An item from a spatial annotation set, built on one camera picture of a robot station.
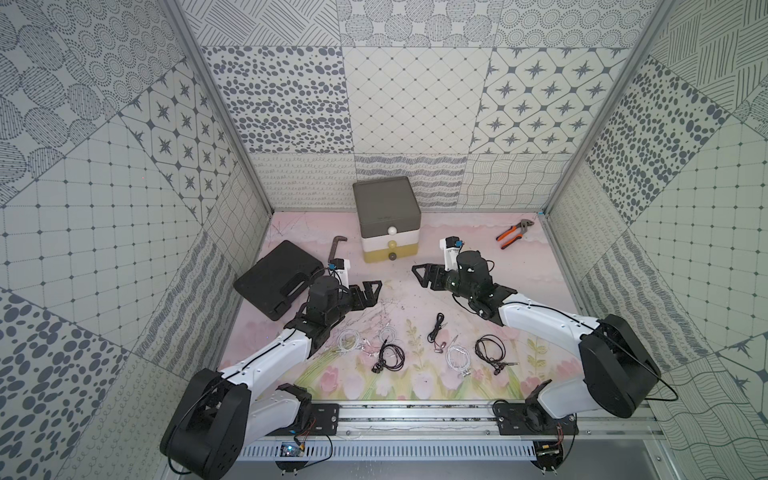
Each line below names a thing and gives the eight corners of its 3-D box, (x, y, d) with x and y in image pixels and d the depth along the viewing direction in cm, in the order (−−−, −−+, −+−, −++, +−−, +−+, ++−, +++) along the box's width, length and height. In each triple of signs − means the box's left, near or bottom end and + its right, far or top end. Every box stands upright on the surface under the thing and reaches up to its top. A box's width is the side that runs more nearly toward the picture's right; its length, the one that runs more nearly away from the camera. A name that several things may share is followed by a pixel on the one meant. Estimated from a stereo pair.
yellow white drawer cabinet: (365, 268, 105) (360, 228, 89) (355, 212, 124) (349, 170, 107) (418, 259, 108) (422, 219, 91) (401, 206, 126) (402, 163, 109)
